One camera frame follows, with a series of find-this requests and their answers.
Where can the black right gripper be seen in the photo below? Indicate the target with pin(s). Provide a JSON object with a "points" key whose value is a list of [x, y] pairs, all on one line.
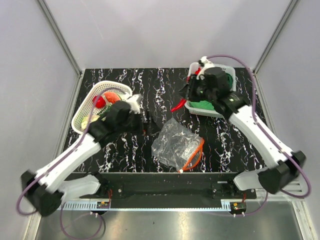
{"points": [[187, 92]]}

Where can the white oval perforated basket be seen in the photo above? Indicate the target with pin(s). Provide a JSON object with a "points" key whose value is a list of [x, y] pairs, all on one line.
{"points": [[98, 89]]}

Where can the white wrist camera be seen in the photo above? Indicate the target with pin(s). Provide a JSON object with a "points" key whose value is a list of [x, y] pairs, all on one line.
{"points": [[204, 64], [135, 103]]}

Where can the fake red strawberry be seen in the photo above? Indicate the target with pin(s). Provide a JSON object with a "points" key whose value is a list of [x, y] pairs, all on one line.
{"points": [[99, 102]]}

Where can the right aluminium frame post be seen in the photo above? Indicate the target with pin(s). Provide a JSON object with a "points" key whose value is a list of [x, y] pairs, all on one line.
{"points": [[276, 33]]}

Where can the light green cloth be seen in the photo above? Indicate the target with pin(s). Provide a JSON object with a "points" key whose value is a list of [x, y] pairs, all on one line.
{"points": [[203, 105]]}

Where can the white rectangular plastic basket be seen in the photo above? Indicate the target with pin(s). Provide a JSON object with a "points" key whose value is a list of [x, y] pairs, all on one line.
{"points": [[210, 113]]}

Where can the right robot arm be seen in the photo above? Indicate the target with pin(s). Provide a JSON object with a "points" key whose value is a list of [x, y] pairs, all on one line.
{"points": [[282, 163]]}

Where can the dark green cloth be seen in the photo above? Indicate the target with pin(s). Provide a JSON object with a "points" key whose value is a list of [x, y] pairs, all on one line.
{"points": [[230, 80]]}

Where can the clear zip top bag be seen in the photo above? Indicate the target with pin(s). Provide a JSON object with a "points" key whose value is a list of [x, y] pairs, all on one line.
{"points": [[177, 147]]}

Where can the aluminium frame post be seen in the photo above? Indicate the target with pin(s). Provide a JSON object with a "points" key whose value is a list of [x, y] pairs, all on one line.
{"points": [[276, 33], [59, 36]]}

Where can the white slotted cable duct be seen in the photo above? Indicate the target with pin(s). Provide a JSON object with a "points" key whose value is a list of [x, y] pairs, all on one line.
{"points": [[86, 205]]}

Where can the fake green leafy sprig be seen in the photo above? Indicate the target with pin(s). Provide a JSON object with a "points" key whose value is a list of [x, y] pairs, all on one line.
{"points": [[104, 110]]}

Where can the left aluminium frame post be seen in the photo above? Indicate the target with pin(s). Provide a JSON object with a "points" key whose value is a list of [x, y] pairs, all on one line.
{"points": [[59, 36]]}

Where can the fake watermelon slice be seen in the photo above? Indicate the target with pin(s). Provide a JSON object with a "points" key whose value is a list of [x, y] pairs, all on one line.
{"points": [[111, 97]]}

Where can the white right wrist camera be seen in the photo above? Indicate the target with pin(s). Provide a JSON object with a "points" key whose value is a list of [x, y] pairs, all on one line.
{"points": [[204, 64]]}

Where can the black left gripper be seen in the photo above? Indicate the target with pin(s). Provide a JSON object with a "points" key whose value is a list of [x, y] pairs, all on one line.
{"points": [[144, 128]]}

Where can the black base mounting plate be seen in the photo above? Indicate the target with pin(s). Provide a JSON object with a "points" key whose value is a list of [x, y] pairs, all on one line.
{"points": [[188, 190]]}

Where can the fake red chili pepper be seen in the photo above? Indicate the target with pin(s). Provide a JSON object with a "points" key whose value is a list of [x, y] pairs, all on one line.
{"points": [[180, 105]]}

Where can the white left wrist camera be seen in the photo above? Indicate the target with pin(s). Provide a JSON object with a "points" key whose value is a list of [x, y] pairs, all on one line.
{"points": [[135, 103]]}

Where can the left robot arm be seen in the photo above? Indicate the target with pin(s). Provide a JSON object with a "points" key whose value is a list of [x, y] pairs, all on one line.
{"points": [[48, 188]]}

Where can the fake white cauliflower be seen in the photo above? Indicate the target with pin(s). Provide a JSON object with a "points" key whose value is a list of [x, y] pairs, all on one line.
{"points": [[87, 120]]}

